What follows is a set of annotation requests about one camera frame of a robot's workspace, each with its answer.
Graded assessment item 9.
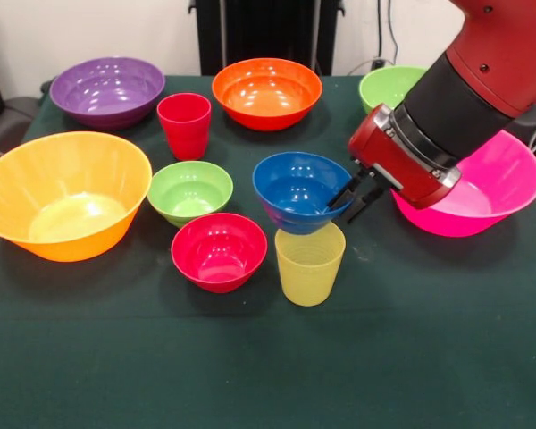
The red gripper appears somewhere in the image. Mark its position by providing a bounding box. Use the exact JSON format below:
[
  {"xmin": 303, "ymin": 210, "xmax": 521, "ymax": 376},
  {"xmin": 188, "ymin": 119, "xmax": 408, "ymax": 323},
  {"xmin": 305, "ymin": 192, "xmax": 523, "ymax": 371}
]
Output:
[{"xmin": 327, "ymin": 103, "xmax": 462, "ymax": 224}]

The small blue bowl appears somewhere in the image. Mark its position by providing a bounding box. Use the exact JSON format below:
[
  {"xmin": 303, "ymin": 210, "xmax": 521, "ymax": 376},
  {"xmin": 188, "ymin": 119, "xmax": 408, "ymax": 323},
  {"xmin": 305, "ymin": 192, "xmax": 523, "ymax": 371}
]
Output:
[{"xmin": 252, "ymin": 151, "xmax": 356, "ymax": 237}]

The yellow translucent cup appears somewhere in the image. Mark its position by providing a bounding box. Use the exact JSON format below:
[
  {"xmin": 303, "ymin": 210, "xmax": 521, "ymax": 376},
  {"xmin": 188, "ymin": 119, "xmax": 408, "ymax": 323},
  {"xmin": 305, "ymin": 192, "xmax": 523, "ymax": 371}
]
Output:
[{"xmin": 274, "ymin": 222, "xmax": 348, "ymax": 307}]

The orange bowl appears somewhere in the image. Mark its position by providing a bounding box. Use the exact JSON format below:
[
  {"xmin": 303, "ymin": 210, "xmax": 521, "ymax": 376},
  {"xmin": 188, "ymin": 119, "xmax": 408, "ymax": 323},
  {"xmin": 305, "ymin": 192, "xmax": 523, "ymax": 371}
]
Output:
[{"xmin": 211, "ymin": 57, "xmax": 323, "ymax": 132}]

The large pink bowl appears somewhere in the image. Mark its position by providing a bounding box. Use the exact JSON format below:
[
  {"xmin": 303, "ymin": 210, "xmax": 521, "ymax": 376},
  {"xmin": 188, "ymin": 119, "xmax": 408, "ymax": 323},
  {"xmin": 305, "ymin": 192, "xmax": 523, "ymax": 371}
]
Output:
[{"xmin": 390, "ymin": 129, "xmax": 536, "ymax": 239}]

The red cup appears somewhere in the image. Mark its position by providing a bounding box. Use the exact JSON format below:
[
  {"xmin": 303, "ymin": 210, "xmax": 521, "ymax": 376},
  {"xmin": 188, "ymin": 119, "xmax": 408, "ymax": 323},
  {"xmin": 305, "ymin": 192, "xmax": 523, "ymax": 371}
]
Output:
[{"xmin": 155, "ymin": 92, "xmax": 213, "ymax": 162}]

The large light green bowl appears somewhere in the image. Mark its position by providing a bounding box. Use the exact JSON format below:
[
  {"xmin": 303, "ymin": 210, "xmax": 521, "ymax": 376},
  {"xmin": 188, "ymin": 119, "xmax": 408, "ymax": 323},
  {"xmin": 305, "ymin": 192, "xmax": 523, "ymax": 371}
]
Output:
[{"xmin": 358, "ymin": 65, "xmax": 429, "ymax": 115}]

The small red bowl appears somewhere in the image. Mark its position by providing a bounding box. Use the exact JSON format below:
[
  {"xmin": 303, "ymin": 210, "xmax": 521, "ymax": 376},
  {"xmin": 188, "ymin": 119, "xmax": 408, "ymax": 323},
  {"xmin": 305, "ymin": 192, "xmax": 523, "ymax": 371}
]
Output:
[{"xmin": 170, "ymin": 212, "xmax": 269, "ymax": 295}]

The small green bowl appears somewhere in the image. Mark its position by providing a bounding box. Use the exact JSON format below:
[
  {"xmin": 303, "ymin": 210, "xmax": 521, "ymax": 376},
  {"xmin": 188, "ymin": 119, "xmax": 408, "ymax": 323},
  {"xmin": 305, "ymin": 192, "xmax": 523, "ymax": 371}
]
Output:
[{"xmin": 147, "ymin": 160, "xmax": 234, "ymax": 228}]

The dark green tablecloth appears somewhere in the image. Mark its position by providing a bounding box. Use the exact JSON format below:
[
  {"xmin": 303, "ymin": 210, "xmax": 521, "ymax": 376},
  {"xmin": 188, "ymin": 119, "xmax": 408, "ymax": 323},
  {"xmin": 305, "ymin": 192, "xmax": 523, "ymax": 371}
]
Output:
[{"xmin": 0, "ymin": 74, "xmax": 536, "ymax": 429}]

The purple bowl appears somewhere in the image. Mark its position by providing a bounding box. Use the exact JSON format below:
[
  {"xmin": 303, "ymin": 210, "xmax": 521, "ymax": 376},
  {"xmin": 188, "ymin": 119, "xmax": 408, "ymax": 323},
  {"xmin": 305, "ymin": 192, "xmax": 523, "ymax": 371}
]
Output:
[{"xmin": 48, "ymin": 56, "xmax": 166, "ymax": 131}]

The large yellow-orange bowl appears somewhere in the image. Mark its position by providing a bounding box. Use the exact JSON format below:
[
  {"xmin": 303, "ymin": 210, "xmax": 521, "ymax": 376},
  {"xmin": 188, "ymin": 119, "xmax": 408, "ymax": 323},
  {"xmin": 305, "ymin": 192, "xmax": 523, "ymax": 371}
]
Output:
[{"xmin": 0, "ymin": 130, "xmax": 154, "ymax": 263}]

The black wall cable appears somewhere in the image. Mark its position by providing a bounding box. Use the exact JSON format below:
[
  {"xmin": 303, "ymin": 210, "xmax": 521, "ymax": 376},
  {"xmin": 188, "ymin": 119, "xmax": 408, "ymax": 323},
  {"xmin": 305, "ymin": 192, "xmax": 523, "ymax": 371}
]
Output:
[{"xmin": 374, "ymin": 0, "xmax": 401, "ymax": 63}]

